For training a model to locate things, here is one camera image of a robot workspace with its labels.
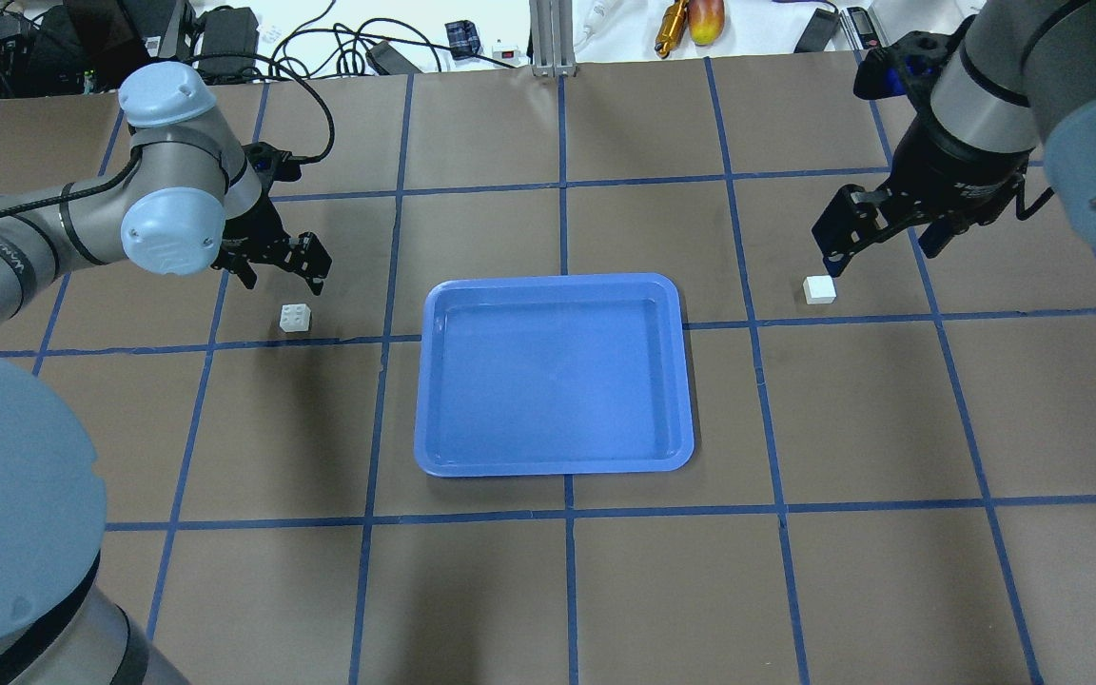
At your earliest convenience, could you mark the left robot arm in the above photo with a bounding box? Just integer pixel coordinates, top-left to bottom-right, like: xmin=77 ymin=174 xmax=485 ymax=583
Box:
xmin=0 ymin=62 xmax=332 ymax=684

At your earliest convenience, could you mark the blue plastic tray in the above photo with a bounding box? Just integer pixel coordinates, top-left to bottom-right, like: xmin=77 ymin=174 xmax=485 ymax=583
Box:
xmin=414 ymin=273 xmax=695 ymax=478

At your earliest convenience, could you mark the white block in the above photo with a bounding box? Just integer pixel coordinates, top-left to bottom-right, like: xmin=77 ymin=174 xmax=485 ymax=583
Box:
xmin=278 ymin=302 xmax=312 ymax=333
xmin=803 ymin=276 xmax=838 ymax=306

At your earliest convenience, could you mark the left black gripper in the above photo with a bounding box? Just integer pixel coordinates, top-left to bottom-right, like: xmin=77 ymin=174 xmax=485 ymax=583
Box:
xmin=216 ymin=192 xmax=332 ymax=294

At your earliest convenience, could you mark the black power adapter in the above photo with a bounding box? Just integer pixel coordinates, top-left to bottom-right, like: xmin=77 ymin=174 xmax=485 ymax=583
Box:
xmin=196 ymin=5 xmax=260 ymax=83

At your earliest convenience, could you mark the brass cylinder tool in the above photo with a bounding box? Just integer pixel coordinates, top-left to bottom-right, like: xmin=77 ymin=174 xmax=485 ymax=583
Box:
xmin=654 ymin=0 xmax=689 ymax=58

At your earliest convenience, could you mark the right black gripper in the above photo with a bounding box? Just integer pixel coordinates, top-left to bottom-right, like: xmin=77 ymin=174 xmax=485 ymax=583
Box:
xmin=811 ymin=114 xmax=1029 ymax=279

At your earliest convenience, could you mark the aluminium frame post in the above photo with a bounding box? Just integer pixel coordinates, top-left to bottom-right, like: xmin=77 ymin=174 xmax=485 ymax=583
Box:
xmin=526 ymin=0 xmax=576 ymax=78

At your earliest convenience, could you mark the mango fruit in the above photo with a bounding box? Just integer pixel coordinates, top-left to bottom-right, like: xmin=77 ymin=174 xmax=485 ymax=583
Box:
xmin=688 ymin=0 xmax=726 ymax=47

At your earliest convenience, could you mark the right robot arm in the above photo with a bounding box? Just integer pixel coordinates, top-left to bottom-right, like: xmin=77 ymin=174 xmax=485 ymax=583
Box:
xmin=811 ymin=1 xmax=1096 ymax=278

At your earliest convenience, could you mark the wrist camera blue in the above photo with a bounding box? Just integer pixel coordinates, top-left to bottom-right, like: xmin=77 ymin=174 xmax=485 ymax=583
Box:
xmin=852 ymin=30 xmax=963 ymax=104

